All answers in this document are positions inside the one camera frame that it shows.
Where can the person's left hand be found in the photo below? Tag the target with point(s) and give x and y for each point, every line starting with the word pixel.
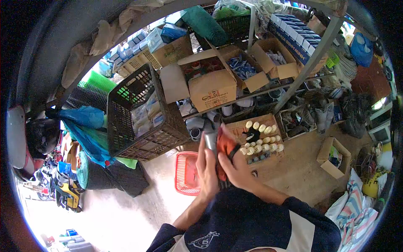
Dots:
pixel 206 171

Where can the person's right hand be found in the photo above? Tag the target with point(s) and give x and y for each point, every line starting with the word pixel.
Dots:
pixel 237 173

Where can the person's right fingers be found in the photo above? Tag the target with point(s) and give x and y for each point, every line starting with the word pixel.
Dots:
pixel 224 163

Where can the person's left fingers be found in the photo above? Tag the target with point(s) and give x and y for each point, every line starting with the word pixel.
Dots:
pixel 200 148

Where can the grey plastic pipe fitting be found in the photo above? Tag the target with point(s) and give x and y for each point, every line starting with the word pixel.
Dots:
pixel 211 141

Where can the orange cloth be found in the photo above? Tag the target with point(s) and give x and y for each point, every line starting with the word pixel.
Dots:
pixel 225 146

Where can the red plastic basket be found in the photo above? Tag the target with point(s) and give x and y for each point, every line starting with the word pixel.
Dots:
pixel 186 174

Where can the cardboard box of round brushes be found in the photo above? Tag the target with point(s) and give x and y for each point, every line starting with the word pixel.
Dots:
pixel 261 138

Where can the person's body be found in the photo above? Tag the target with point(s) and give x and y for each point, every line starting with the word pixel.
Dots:
pixel 248 223

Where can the black plastic crate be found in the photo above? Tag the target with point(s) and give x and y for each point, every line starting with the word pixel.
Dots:
pixel 141 116

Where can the black mesh roll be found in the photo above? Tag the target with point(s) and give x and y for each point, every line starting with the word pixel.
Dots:
pixel 121 178

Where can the full shop shelf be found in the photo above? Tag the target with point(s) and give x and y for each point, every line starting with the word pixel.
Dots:
pixel 252 66

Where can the small open cardboard box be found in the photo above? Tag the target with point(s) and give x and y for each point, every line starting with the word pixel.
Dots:
pixel 333 158

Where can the blue plastic bag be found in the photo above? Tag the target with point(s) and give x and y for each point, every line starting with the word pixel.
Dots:
pixel 85 132

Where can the green mesh roll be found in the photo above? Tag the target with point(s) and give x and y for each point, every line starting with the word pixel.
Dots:
pixel 82 170

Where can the light green plastic mesh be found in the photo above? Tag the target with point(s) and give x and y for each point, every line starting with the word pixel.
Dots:
pixel 100 81

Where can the striped cloth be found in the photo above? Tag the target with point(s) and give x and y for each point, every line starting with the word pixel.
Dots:
pixel 354 209

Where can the yellow sack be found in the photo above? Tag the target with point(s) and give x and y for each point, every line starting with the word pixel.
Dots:
pixel 371 186

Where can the black helmet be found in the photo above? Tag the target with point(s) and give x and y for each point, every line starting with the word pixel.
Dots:
pixel 42 137

